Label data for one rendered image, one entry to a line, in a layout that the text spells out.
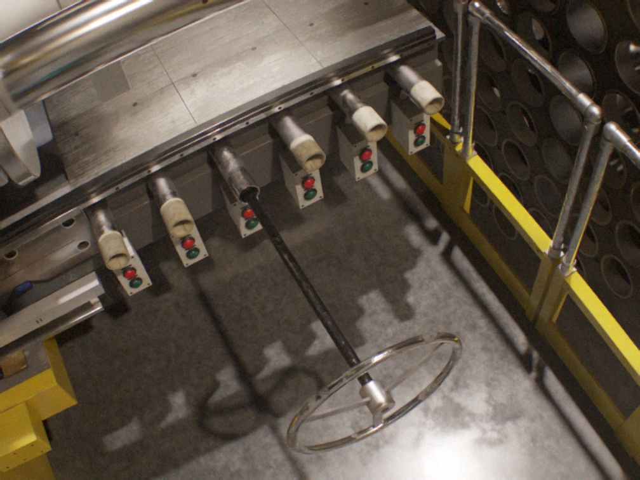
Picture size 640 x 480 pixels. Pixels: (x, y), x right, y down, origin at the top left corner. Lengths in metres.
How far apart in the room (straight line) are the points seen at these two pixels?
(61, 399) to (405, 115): 1.22
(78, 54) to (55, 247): 0.74
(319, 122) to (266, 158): 0.16
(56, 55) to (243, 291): 1.50
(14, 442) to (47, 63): 1.05
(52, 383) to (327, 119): 1.02
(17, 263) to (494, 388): 1.51
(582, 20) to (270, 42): 1.48
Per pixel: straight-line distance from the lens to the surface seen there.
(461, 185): 2.36
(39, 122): 2.01
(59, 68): 1.19
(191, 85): 1.80
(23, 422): 1.85
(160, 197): 1.63
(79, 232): 1.78
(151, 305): 2.55
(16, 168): 1.14
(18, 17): 1.46
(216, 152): 1.68
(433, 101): 1.78
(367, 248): 2.51
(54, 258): 1.83
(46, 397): 1.89
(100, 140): 1.77
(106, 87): 1.60
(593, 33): 2.91
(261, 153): 1.78
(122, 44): 1.19
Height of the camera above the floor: 2.11
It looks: 55 degrees down
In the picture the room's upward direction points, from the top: 10 degrees counter-clockwise
